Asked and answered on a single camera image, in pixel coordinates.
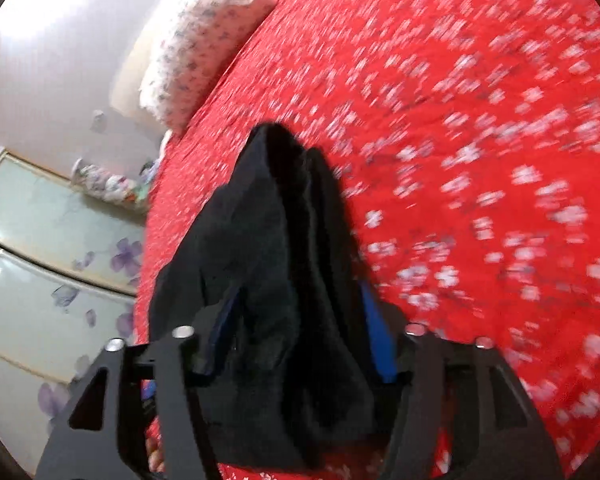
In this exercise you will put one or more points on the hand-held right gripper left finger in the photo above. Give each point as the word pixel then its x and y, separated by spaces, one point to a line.
pixel 219 327

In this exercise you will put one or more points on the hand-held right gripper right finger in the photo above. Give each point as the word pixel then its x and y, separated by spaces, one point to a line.
pixel 379 340

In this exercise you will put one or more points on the wardrobe with purple flower doors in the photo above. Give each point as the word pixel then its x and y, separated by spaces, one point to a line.
pixel 35 280

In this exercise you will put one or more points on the black pants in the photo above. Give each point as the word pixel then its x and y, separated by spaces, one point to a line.
pixel 280 270

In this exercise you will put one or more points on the beige headboard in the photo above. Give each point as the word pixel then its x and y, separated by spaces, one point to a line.
pixel 135 85

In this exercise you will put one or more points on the red floral blanket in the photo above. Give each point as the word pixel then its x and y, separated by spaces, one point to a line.
pixel 455 135

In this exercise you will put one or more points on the white floral pillow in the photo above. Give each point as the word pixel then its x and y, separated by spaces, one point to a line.
pixel 205 45

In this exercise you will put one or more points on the pile of plush toys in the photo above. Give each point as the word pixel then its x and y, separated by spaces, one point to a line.
pixel 112 185

